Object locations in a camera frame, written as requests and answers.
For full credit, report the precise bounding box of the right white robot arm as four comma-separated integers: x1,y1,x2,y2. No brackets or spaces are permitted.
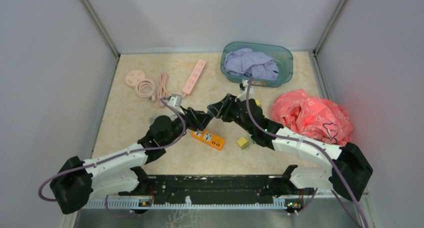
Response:
207,94,373,202

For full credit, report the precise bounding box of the orange power strip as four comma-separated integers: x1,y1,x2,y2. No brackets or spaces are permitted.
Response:
149,115,226,152

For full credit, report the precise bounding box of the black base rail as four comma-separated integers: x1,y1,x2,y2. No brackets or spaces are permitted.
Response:
118,175,304,206

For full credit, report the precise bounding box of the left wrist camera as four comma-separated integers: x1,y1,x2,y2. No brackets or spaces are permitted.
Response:
167,94,183,109

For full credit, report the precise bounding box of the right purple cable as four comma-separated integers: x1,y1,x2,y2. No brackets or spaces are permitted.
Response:
245,76,369,228

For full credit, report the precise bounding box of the teal plastic basin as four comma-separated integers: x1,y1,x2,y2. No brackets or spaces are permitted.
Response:
220,41,294,88

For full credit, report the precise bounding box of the pink plastic bag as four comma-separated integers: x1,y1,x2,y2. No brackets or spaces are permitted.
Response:
270,89,354,146

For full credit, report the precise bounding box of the pink long power strip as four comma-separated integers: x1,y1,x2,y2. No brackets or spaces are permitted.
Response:
156,58,207,100

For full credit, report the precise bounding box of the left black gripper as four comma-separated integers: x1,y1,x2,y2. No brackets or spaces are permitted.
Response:
164,105,214,147

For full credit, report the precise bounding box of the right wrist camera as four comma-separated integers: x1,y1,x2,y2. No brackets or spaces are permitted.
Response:
237,80,255,100

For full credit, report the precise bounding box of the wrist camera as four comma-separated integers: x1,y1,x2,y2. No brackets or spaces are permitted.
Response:
167,94,183,109
237,80,255,100

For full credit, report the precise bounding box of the purple cloth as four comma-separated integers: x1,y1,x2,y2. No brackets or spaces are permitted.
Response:
223,48,279,81

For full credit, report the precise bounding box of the pink round power strip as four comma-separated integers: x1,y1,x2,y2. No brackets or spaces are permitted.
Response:
124,69,157,103

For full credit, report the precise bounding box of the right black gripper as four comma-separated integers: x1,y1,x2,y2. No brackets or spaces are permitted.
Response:
208,93,255,135

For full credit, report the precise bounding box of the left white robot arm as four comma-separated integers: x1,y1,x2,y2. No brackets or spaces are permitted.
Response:
49,107,213,215

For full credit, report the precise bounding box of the yellow charger front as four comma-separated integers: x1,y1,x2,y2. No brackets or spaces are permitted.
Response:
236,137,250,150

